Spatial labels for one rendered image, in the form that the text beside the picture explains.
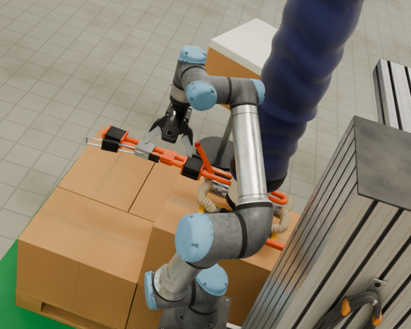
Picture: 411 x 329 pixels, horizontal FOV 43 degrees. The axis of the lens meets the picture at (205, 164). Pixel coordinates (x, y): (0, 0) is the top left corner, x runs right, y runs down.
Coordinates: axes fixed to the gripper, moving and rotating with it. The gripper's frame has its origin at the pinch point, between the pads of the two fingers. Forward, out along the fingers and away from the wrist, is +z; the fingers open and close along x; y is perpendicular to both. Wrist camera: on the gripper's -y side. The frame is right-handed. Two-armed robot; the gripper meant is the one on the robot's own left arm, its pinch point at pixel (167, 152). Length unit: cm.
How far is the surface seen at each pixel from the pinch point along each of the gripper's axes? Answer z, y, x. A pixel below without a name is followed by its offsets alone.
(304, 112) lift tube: -12, 29, -39
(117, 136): 33, 41, 25
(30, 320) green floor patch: 152, 20, 48
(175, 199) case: 58, 41, -5
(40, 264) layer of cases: 110, 25, 47
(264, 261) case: 58, 22, -49
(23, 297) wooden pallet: 142, 25, 55
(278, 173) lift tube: 18, 30, -40
